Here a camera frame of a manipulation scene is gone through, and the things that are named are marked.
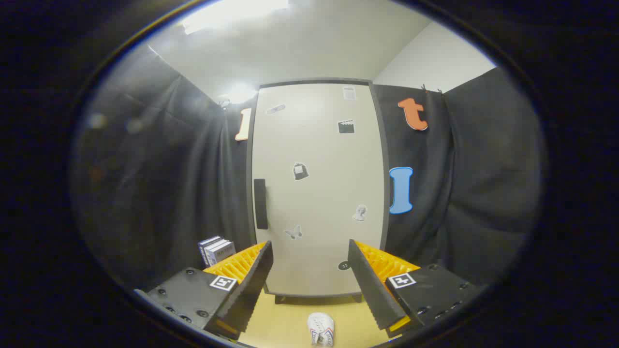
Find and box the blue spine book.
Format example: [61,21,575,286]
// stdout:
[198,236,222,266]

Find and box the grey shoe cabinet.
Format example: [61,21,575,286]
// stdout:
[246,77,391,304]

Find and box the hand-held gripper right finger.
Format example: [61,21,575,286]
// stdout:
[347,239,486,339]

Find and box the black door handle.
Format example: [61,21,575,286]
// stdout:
[254,179,268,230]

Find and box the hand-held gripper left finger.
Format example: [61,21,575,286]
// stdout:
[135,240,274,340]

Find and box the black backdrop cloth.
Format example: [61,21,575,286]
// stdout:
[70,46,547,295]

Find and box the white shoe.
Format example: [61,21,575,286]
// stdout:
[308,313,335,347]

